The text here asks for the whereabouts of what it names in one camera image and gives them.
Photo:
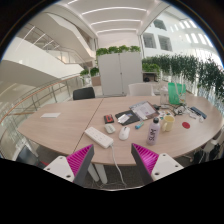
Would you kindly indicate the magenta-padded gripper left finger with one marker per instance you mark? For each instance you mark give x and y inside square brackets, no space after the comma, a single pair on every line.
[60,166]

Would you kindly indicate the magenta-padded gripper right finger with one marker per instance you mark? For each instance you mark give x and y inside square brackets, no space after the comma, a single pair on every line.
[165,166]

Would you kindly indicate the lilac drink bottle black cap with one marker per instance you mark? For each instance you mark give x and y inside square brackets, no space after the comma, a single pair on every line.
[153,133]

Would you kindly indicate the clear plastic water bottle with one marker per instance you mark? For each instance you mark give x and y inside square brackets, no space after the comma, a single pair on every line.
[164,96]

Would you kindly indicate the pale yellow mug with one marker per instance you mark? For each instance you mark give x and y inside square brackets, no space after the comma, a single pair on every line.
[169,123]

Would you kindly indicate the light blue marker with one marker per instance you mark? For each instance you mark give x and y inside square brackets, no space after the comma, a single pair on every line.
[139,125]

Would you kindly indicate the white power strip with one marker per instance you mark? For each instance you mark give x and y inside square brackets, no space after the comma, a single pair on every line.
[98,137]

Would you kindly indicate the white paper sheet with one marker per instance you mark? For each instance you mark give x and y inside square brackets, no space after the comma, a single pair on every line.
[50,115]

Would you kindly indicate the white computer mouse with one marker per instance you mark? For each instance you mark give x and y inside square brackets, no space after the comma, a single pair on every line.
[124,133]

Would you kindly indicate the black folder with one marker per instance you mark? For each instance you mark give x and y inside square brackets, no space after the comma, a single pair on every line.
[132,117]

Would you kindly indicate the printed booklet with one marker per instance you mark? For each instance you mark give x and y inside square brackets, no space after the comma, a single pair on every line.
[144,110]

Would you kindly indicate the small grey-white charger block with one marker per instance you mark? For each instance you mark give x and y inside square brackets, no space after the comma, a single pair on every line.
[109,128]

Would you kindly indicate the white card pack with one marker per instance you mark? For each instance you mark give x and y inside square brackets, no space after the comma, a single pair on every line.
[123,118]

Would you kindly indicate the red and black small box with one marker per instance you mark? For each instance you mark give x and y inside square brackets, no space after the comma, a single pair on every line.
[108,118]

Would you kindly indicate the green tote bag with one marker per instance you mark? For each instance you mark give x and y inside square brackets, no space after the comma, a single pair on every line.
[175,94]

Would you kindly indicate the glass railing wooden handrail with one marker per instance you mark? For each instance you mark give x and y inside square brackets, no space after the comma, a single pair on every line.
[43,95]

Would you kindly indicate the black chair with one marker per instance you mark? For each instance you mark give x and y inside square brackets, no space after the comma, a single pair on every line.
[84,93]

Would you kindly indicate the white chair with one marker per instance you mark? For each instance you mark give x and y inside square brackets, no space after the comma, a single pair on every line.
[140,90]

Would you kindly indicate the planter with green plants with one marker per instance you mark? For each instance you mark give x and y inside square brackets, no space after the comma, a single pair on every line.
[90,72]

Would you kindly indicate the green hedge plant row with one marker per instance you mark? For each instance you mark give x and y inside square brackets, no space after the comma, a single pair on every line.
[186,68]

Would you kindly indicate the white cabinet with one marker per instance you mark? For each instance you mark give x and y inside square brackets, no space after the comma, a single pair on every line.
[120,73]

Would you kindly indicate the green plants atop cabinet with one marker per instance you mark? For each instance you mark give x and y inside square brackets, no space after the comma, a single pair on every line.
[113,49]

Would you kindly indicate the ceiling light strips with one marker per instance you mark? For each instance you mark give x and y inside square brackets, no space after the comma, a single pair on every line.
[113,22]

